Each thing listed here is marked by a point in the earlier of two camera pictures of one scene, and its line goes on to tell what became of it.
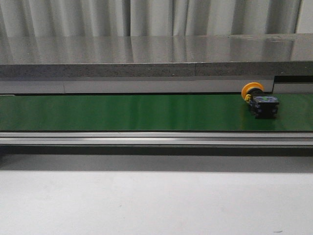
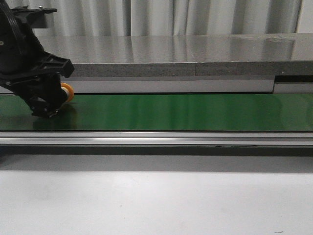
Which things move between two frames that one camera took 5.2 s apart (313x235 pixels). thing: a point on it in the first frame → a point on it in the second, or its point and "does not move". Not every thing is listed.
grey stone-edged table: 157,56 does not move
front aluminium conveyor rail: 156,139 does not move
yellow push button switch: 262,105 → 69,90
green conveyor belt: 149,113 does not move
